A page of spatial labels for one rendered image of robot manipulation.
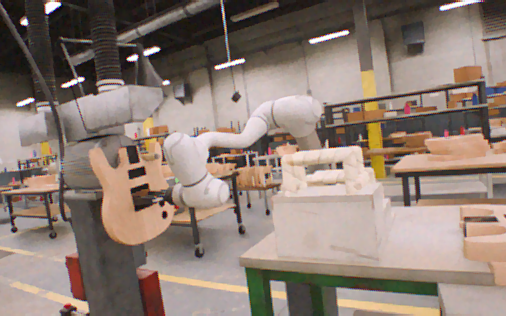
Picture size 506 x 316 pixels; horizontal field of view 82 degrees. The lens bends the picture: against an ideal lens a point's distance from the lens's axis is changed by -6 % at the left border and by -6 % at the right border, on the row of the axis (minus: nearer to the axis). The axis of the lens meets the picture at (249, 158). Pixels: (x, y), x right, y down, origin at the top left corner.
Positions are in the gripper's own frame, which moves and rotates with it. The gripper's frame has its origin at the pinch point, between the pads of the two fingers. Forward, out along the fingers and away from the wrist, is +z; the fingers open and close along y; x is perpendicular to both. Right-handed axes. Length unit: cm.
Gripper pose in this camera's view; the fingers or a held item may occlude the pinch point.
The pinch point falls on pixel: (142, 197)
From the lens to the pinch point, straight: 135.4
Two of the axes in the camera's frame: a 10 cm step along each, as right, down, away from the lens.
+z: -8.6, 1.0, 5.0
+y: 4.7, -1.9, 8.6
